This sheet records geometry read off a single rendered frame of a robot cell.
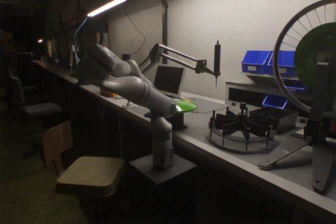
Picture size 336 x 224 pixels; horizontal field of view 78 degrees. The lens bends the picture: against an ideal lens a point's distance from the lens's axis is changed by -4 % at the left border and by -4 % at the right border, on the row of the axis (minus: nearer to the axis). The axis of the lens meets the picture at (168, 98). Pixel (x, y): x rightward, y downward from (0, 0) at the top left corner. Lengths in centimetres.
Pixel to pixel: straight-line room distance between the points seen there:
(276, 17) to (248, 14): 27
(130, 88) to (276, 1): 148
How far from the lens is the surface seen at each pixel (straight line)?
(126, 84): 74
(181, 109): 122
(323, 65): 108
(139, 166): 108
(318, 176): 97
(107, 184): 140
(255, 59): 196
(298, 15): 122
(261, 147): 119
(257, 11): 203
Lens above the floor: 138
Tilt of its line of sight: 12 degrees down
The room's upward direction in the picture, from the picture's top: straight up
